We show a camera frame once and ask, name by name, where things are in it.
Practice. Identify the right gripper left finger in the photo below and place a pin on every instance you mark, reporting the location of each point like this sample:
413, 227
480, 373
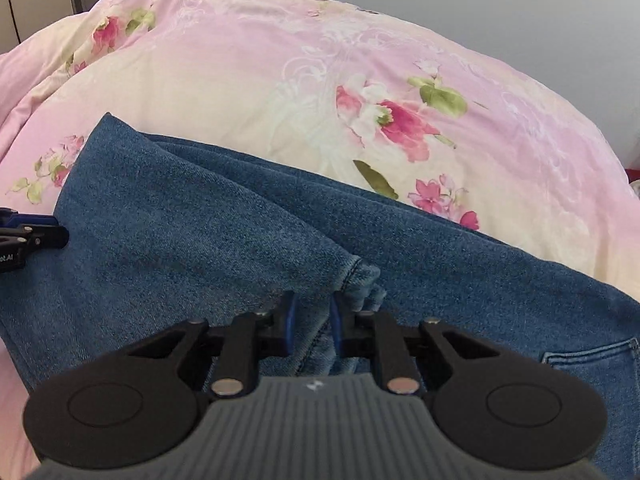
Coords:
139, 402

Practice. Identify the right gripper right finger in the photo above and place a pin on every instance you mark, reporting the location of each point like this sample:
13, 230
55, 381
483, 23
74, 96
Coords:
491, 402

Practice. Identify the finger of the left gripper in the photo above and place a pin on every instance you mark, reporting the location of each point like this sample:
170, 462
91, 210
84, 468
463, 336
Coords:
43, 231

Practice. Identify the blue denim jeans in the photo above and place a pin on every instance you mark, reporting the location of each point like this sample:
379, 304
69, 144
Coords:
163, 230

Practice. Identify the pink floral duvet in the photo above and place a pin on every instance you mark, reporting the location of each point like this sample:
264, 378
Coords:
347, 94

